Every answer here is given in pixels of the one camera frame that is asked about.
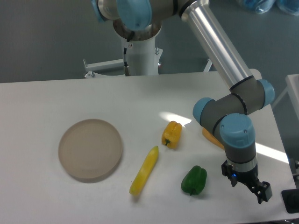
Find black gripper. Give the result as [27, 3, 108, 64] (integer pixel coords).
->
[221, 159, 272, 204]

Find blue plastic bags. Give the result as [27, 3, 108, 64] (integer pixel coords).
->
[236, 0, 299, 16]

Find green bell pepper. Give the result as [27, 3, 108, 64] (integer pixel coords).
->
[181, 165, 207, 196]

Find black device at table edge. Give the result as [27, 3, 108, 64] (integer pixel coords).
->
[281, 158, 299, 214]

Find beige round plate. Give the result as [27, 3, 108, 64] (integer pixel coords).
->
[58, 119, 123, 183]

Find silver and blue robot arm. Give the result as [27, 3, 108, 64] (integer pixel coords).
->
[91, 0, 275, 203]

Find white side table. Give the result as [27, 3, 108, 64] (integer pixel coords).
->
[271, 74, 299, 111]

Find orange carrot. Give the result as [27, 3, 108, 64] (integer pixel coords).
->
[202, 128, 225, 150]

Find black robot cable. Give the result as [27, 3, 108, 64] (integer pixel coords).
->
[122, 30, 135, 77]

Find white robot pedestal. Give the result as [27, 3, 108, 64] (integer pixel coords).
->
[83, 37, 163, 78]

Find yellow bell pepper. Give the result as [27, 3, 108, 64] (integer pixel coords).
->
[161, 121, 182, 149]

